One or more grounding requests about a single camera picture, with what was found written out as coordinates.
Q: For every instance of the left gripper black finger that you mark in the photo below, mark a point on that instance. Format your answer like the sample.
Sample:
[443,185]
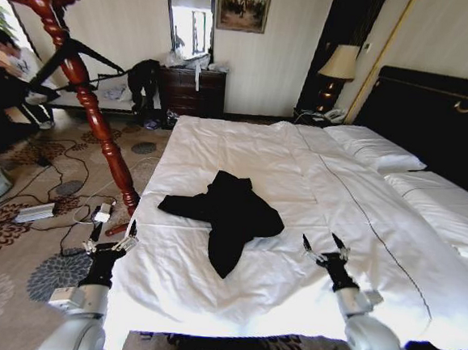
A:
[134,232]
[94,235]

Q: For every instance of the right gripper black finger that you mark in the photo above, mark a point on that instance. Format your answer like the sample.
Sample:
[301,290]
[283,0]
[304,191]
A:
[337,242]
[306,245]

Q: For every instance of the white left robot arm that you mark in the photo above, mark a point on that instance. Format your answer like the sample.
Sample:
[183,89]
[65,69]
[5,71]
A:
[86,301]

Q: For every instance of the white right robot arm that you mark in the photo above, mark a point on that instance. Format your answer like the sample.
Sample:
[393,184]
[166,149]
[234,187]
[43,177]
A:
[371,336]

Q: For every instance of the black clothes pile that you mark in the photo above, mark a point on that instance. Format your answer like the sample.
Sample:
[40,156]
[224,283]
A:
[142,78]

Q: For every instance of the black bed headboard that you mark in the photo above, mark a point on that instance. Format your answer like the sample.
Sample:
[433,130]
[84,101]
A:
[433,117]

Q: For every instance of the white power adapter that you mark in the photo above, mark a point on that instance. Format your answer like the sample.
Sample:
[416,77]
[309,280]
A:
[102,212]

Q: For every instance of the white duvet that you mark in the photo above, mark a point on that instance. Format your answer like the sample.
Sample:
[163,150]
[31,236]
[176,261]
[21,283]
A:
[298,188]

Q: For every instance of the silver metal box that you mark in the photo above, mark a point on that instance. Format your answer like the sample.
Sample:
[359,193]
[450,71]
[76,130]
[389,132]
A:
[34,213]

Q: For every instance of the black garment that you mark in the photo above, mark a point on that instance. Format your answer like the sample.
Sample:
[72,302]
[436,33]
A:
[230,219]

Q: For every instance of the white pillow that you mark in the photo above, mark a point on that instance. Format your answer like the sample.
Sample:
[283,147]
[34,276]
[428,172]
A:
[374,147]

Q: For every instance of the dark slipper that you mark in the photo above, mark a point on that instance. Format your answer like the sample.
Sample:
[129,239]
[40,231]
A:
[153,124]

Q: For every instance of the white telephone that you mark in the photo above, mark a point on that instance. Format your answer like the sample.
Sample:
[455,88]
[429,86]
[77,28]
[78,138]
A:
[335,115]

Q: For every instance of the dark nightstand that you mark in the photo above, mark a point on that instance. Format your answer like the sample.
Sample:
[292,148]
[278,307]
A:
[309,117]

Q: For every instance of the red wooden coat rack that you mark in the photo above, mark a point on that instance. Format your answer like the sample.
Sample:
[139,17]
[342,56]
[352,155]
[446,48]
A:
[89,103]

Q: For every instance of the white padded bench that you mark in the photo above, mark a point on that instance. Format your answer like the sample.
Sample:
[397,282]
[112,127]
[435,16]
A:
[110,96]

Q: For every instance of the dark wooden dresser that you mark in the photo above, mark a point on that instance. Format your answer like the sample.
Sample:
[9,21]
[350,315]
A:
[192,92]

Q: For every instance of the clear plastic bag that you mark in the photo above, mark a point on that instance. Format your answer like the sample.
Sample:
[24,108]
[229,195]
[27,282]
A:
[178,60]

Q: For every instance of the table lamp with cream shade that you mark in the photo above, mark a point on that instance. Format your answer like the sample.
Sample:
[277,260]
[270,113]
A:
[340,63]

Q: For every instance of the person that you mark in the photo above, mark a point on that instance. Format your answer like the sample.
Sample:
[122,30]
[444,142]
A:
[22,63]

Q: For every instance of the dark brown curtain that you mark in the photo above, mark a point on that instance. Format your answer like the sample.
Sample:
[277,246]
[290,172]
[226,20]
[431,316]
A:
[339,21]

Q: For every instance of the framed painting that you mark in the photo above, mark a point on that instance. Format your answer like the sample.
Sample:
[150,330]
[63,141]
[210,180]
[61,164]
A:
[243,5]

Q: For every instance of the black angled metal frame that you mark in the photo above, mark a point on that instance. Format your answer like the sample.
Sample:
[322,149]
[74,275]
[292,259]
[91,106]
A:
[85,52]

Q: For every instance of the wall thermostat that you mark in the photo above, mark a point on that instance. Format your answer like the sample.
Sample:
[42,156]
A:
[367,47]

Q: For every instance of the wall mirror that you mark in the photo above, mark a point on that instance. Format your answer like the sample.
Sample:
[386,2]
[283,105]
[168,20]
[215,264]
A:
[191,21]

